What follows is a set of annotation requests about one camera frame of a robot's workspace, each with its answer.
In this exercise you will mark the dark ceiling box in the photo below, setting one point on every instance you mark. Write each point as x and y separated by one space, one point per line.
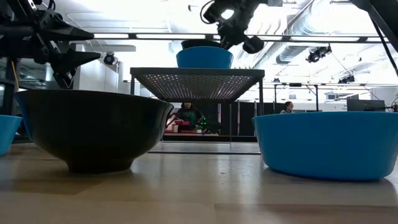
275 2

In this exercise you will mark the black partition panels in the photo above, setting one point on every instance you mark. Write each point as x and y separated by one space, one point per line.
245 119

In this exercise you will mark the long ceiling light fixture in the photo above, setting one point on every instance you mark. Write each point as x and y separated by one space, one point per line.
340 2

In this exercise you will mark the small black track light cluster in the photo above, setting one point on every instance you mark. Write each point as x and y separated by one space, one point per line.
346 79

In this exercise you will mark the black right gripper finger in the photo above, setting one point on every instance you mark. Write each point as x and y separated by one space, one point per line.
229 39
253 44

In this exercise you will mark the small potted plant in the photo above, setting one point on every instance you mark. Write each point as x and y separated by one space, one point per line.
199 128

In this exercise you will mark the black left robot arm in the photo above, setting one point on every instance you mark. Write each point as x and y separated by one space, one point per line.
7 42

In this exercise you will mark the blue mini bowl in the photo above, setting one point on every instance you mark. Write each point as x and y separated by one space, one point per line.
326 146
7 133
203 57

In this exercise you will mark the overhead frame bar with lights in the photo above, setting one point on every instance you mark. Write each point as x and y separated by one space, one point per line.
132 36

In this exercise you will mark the black perforated metal shelf rack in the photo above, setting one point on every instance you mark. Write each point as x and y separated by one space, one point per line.
199 71

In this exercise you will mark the black computer monitor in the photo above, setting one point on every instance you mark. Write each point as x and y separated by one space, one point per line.
365 105

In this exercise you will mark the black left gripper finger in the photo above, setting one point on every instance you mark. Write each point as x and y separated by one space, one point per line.
71 54
65 28

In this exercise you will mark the person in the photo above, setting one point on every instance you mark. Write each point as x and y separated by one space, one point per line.
189 114
287 107

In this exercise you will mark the black mini bowl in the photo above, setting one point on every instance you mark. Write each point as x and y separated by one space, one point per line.
93 130
199 43

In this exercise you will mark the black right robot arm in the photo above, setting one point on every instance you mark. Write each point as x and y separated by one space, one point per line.
385 18

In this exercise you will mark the black metal workstation frame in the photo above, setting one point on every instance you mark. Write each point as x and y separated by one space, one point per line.
295 84

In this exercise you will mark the black round ceiling spotlight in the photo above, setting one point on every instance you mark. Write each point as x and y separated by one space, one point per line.
109 58

